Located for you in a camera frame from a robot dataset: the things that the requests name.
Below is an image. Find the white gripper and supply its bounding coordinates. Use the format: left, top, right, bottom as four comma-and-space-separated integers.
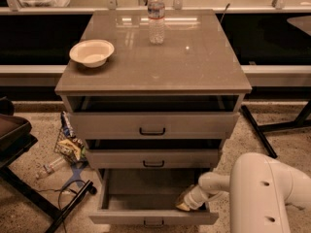
176, 184, 209, 212

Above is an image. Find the grey drawer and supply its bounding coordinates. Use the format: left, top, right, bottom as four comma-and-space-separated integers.
89, 169, 218, 227
70, 113, 239, 140
86, 149, 219, 169

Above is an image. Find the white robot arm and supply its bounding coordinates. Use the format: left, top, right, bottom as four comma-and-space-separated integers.
176, 152, 311, 233

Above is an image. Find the grey drawer cabinet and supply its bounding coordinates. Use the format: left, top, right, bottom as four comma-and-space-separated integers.
53, 9, 253, 194

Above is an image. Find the black table stand right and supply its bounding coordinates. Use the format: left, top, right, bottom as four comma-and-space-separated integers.
240, 100, 311, 160

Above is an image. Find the black table stand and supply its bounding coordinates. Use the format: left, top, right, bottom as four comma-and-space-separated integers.
0, 101, 102, 233
240, 100, 311, 160

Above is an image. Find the empty plastic bottle on floor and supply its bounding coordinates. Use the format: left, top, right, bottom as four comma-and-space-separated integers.
35, 157, 67, 180

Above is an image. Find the white paper bowl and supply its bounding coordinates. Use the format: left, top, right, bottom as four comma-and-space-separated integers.
69, 40, 115, 68

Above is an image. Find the black table stand left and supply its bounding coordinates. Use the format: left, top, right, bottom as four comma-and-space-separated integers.
0, 101, 102, 233

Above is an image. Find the clear plastic water bottle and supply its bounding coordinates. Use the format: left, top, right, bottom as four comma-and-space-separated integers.
148, 0, 165, 45

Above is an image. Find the black cable on floor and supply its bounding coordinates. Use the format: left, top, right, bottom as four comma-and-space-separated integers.
33, 179, 98, 233

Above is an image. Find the wire basket with snack bags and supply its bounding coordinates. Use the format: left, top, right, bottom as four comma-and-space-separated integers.
55, 111, 86, 163

